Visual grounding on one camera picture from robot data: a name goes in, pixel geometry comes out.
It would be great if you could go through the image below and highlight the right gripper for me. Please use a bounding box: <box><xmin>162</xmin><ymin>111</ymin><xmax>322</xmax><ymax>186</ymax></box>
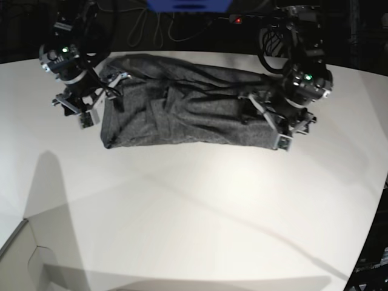
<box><xmin>52</xmin><ymin>71</ymin><xmax>131</xmax><ymax>129</ymax></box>

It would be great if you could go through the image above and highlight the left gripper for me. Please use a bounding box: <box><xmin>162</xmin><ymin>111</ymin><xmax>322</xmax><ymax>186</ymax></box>
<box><xmin>238</xmin><ymin>90</ymin><xmax>317</xmax><ymax>150</ymax></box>

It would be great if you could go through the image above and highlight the grey long-sleeve t-shirt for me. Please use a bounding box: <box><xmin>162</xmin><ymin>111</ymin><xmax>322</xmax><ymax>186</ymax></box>
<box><xmin>100</xmin><ymin>54</ymin><xmax>276</xmax><ymax>149</ymax></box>

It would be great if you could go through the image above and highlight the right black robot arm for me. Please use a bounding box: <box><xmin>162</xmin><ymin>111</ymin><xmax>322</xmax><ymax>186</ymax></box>
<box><xmin>39</xmin><ymin>1</ymin><xmax>130</xmax><ymax>129</ymax></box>

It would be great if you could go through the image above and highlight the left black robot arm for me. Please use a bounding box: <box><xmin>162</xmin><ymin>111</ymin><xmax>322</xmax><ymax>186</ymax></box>
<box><xmin>236</xmin><ymin>1</ymin><xmax>333</xmax><ymax>150</ymax></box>

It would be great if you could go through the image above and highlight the black power strip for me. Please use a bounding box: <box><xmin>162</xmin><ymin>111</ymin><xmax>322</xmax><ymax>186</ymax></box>
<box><xmin>228</xmin><ymin>15</ymin><xmax>273</xmax><ymax>28</ymax></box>

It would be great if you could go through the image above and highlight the blue plastic box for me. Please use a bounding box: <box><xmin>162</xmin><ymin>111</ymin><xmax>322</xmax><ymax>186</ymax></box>
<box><xmin>147</xmin><ymin>0</ymin><xmax>232</xmax><ymax>13</ymax></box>

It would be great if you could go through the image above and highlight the grey side table panel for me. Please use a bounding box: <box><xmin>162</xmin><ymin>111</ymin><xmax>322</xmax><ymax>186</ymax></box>
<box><xmin>1</xmin><ymin>220</ymin><xmax>54</xmax><ymax>291</ymax></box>

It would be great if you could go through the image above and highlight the grey looped cable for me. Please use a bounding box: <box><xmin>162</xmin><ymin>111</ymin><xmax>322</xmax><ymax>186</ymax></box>
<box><xmin>127</xmin><ymin>8</ymin><xmax>210</xmax><ymax>49</ymax></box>

